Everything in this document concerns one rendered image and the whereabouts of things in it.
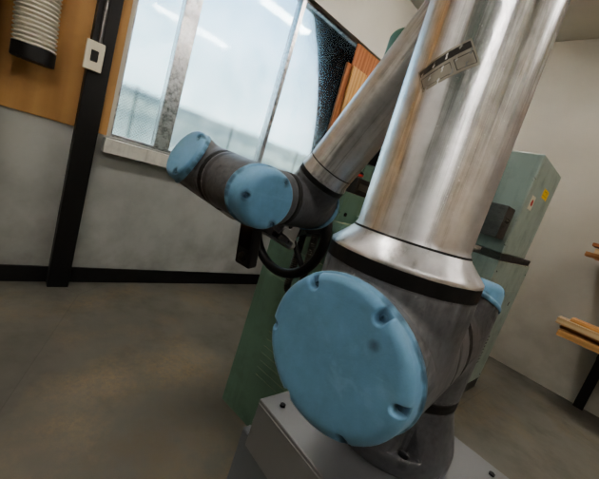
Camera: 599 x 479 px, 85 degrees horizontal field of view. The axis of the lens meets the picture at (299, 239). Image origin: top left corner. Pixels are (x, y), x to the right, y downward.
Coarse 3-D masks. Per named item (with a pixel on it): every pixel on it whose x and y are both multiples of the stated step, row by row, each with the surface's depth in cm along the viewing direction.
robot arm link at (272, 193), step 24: (216, 168) 47; (240, 168) 45; (264, 168) 44; (216, 192) 47; (240, 192) 43; (264, 192) 45; (288, 192) 47; (240, 216) 45; (264, 216) 46; (288, 216) 52
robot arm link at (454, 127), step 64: (448, 0) 26; (512, 0) 24; (448, 64) 26; (512, 64) 25; (448, 128) 26; (512, 128) 26; (384, 192) 29; (448, 192) 26; (384, 256) 27; (448, 256) 27; (320, 320) 28; (384, 320) 25; (448, 320) 26; (320, 384) 28; (384, 384) 24; (448, 384) 32
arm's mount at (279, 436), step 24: (264, 408) 47; (288, 408) 48; (264, 432) 46; (288, 432) 43; (312, 432) 44; (264, 456) 46; (288, 456) 42; (312, 456) 40; (336, 456) 42; (360, 456) 43; (456, 456) 49; (480, 456) 51
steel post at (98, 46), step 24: (120, 0) 154; (96, 24) 152; (96, 48) 153; (96, 72) 157; (96, 96) 161; (96, 120) 164; (72, 144) 161; (72, 168) 164; (72, 192) 168; (72, 216) 171; (72, 240) 175; (48, 264) 177
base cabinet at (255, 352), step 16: (272, 240) 122; (272, 256) 122; (288, 256) 117; (304, 256) 112; (256, 288) 126; (272, 288) 121; (256, 304) 126; (272, 304) 120; (256, 320) 125; (272, 320) 120; (256, 336) 124; (240, 352) 130; (256, 352) 124; (272, 352) 119; (240, 368) 129; (256, 368) 123; (272, 368) 118; (240, 384) 129; (256, 384) 123; (272, 384) 118; (224, 400) 134; (240, 400) 128; (256, 400) 123; (240, 416) 128
